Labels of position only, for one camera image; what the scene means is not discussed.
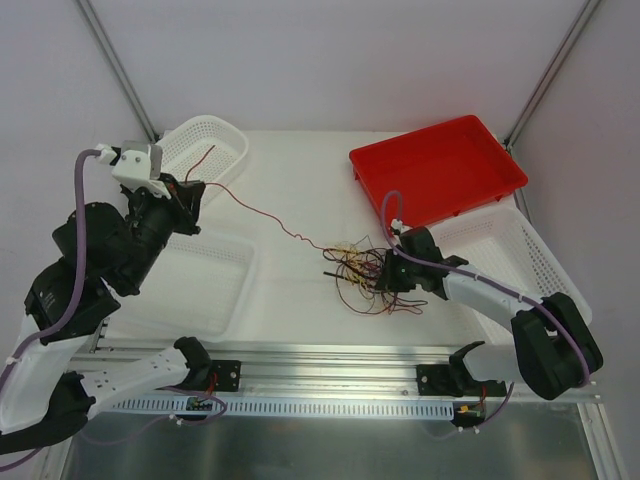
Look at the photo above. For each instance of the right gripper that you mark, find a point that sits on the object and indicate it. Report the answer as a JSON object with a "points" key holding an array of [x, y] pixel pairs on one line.
{"points": [[398, 272]]}

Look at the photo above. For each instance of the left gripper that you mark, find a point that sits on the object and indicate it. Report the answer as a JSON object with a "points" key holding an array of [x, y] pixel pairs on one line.
{"points": [[185, 206]]}

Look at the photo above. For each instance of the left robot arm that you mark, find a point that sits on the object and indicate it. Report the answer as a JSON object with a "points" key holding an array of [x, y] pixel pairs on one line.
{"points": [[105, 256]]}

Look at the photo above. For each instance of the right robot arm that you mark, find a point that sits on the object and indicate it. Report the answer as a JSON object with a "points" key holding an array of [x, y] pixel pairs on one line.
{"points": [[554, 348]]}

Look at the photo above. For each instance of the white perforated basket far left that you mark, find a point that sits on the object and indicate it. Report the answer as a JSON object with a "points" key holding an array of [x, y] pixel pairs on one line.
{"points": [[204, 148]]}

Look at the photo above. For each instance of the white perforated basket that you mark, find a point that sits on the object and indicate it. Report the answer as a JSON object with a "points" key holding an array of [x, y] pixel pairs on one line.
{"points": [[198, 287], [501, 243], [204, 148]]}

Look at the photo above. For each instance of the white perforated basket near left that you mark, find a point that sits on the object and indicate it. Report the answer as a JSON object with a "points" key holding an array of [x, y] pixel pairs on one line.
{"points": [[198, 287]]}

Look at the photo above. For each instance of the white perforated basket right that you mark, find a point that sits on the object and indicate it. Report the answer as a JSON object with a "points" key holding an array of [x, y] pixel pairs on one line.
{"points": [[501, 243]]}

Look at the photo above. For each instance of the red plastic tray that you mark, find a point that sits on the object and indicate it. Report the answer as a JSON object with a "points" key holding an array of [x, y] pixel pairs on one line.
{"points": [[436, 172]]}

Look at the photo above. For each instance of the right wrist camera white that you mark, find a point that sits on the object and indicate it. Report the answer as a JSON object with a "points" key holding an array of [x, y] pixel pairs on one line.
{"points": [[397, 227]]}

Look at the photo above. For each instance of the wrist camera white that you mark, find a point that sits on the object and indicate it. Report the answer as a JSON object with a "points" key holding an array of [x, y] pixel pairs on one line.
{"points": [[135, 165], [397, 227]]}

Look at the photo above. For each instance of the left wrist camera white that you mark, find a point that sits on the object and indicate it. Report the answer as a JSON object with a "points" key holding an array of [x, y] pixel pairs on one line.
{"points": [[135, 165]]}

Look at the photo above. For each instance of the left frame post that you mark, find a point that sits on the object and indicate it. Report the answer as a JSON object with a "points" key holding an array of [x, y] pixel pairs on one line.
{"points": [[104, 44]]}

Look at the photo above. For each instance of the frame post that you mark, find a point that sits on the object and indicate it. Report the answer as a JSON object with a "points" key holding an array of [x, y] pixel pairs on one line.
{"points": [[561, 55], [104, 44]]}

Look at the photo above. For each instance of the aluminium mounting rail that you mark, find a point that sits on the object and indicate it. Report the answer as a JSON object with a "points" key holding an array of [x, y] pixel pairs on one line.
{"points": [[313, 371]]}

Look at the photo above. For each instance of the white slotted cable duct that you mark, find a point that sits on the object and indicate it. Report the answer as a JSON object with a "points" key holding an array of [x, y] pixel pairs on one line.
{"points": [[404, 409]]}

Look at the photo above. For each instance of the right frame post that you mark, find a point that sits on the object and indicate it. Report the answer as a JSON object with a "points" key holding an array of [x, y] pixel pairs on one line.
{"points": [[561, 55]]}

